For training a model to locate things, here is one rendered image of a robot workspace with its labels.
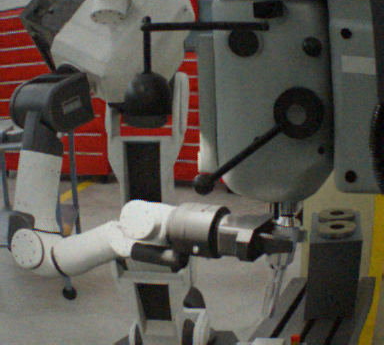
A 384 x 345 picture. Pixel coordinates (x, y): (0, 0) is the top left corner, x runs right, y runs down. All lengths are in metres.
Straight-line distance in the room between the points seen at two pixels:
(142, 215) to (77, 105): 0.28
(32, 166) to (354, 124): 0.65
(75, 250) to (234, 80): 0.46
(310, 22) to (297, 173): 0.22
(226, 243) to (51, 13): 0.61
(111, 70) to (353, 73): 0.58
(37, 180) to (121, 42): 0.30
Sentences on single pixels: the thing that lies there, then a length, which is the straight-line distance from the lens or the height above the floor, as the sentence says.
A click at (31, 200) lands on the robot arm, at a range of 1.59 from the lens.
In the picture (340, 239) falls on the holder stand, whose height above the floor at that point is 1.11.
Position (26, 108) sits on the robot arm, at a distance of 1.64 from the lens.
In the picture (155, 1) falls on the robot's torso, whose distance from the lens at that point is 1.65.
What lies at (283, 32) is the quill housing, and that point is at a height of 1.57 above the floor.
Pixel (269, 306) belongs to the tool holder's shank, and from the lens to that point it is 1.43.
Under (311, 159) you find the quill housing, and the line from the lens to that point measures 1.24.
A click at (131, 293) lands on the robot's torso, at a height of 0.89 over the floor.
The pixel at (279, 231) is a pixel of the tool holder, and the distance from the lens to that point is 1.36.
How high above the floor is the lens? 1.67
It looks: 13 degrees down
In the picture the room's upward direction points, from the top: 2 degrees counter-clockwise
